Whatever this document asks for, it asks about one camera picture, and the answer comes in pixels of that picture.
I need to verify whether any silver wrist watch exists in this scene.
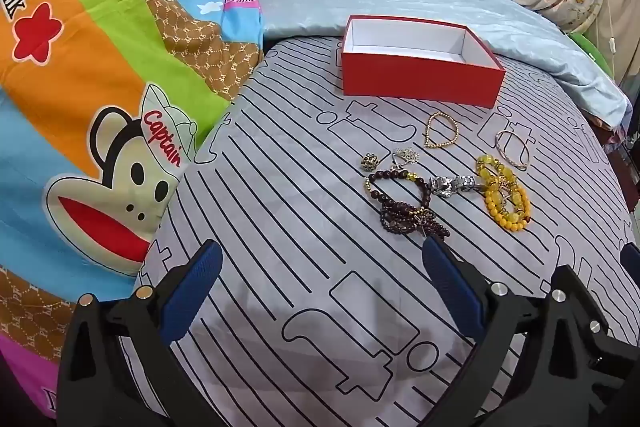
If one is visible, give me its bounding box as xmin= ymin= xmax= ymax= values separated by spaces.
xmin=429 ymin=174 xmax=488 ymax=198

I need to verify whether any white cord with switch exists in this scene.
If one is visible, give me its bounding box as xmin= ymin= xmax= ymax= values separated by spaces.
xmin=602 ymin=0 xmax=621 ymax=80

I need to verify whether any gold bead bracelet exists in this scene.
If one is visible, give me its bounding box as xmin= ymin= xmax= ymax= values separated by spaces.
xmin=423 ymin=111 xmax=460 ymax=150

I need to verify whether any colourful cartoon monkey blanket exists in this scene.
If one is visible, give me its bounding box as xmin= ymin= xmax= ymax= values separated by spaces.
xmin=0 ymin=0 xmax=267 ymax=420

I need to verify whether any red cardboard box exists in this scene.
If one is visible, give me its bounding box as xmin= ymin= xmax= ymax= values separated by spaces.
xmin=340 ymin=14 xmax=507 ymax=110

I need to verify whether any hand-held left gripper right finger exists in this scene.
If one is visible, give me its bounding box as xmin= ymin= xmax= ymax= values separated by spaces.
xmin=420 ymin=236 xmax=567 ymax=427

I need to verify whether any grey striped bed sheet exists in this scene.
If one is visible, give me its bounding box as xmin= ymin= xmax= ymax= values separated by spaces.
xmin=134 ymin=34 xmax=640 ymax=427

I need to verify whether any rose gold bangle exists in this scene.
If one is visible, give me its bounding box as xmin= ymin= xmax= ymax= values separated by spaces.
xmin=495 ymin=129 xmax=531 ymax=172

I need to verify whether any green plastic object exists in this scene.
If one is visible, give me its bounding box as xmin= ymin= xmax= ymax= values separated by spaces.
xmin=570 ymin=32 xmax=613 ymax=78

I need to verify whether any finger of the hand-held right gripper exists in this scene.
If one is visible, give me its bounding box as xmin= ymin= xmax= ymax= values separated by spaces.
xmin=619 ymin=242 xmax=640 ymax=272
xmin=551 ymin=265 xmax=640 ymax=427

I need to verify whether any silver chain necklace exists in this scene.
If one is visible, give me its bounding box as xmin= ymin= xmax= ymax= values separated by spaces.
xmin=391 ymin=147 xmax=421 ymax=170

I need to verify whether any orange yellow bead bracelet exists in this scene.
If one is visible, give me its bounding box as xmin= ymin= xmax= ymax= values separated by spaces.
xmin=484 ymin=182 xmax=532 ymax=234

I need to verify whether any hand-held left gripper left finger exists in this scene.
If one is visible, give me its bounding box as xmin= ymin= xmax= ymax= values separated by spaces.
xmin=56 ymin=238 xmax=224 ymax=427

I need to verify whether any light yellow bead bracelet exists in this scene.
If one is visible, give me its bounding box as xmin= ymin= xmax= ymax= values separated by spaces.
xmin=475 ymin=154 xmax=518 ymax=195

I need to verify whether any long dark bead string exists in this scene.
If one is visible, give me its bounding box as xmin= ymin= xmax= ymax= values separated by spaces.
xmin=378 ymin=202 xmax=452 ymax=240

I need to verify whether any dark bracelet with gold beads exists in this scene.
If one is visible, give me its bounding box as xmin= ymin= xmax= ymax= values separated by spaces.
xmin=365 ymin=169 xmax=432 ymax=214

